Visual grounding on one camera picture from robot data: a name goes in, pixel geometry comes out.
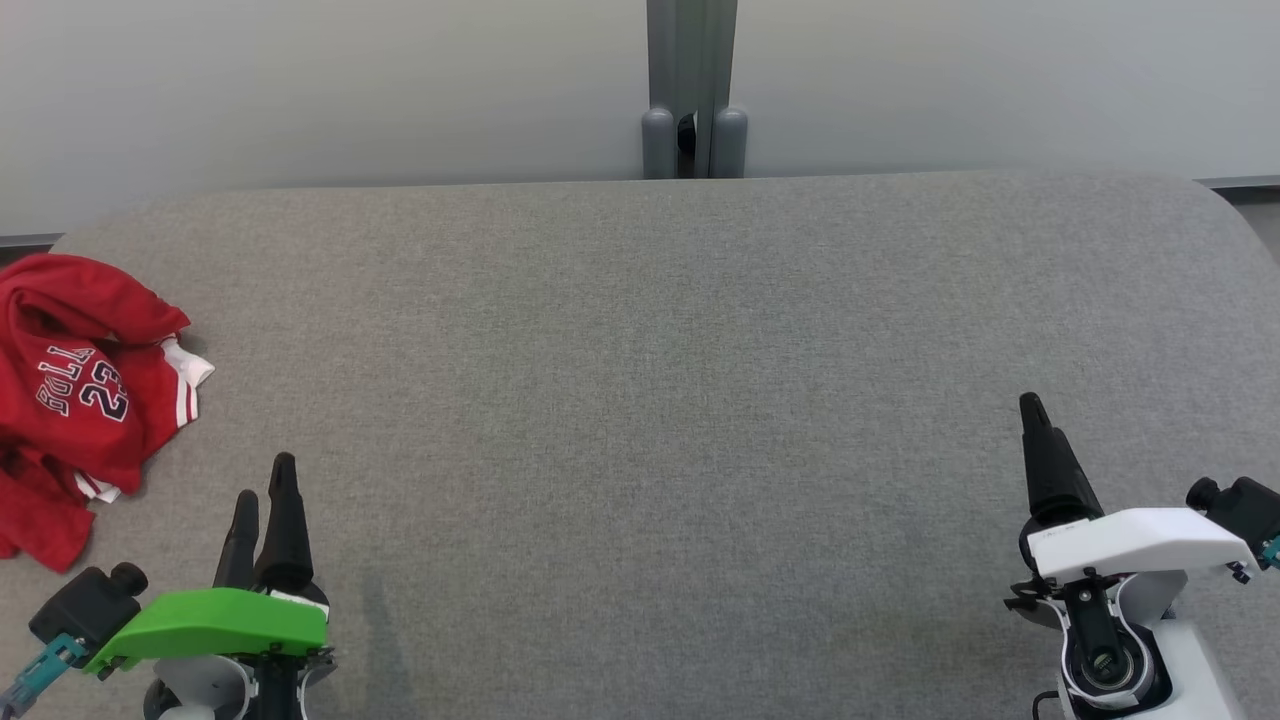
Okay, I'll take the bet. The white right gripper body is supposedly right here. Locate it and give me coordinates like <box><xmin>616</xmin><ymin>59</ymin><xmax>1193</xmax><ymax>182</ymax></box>
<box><xmin>1005</xmin><ymin>507</ymin><xmax>1262</xmax><ymax>627</ymax></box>

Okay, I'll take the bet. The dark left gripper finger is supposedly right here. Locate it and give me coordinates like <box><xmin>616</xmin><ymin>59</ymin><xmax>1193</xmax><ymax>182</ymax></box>
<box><xmin>253</xmin><ymin>452</ymin><xmax>317</xmax><ymax>595</ymax></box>
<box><xmin>212</xmin><ymin>489</ymin><xmax>260</xmax><ymax>590</ymax></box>

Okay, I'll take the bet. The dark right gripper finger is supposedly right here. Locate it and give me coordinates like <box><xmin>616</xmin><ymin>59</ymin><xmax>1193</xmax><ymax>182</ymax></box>
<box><xmin>1018</xmin><ymin>392</ymin><xmax>1105</xmax><ymax>528</ymax></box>

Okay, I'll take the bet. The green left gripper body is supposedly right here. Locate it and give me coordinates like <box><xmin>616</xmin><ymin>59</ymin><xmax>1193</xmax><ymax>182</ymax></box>
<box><xmin>85</xmin><ymin>587</ymin><xmax>337</xmax><ymax>720</ymax></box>

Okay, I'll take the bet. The red basketball jersey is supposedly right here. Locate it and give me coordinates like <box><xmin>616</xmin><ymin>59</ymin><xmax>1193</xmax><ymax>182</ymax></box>
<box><xmin>0</xmin><ymin>252</ymin><xmax>216</xmax><ymax>574</ymax></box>

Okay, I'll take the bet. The teal left camera connector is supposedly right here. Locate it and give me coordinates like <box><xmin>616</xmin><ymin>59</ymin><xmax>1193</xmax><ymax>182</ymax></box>
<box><xmin>0</xmin><ymin>633</ymin><xmax>89</xmax><ymax>720</ymax></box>

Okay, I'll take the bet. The grey wall post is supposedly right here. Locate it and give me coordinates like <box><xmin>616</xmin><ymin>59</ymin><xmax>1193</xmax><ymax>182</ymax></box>
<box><xmin>641</xmin><ymin>0</ymin><xmax>749</xmax><ymax>181</ymax></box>

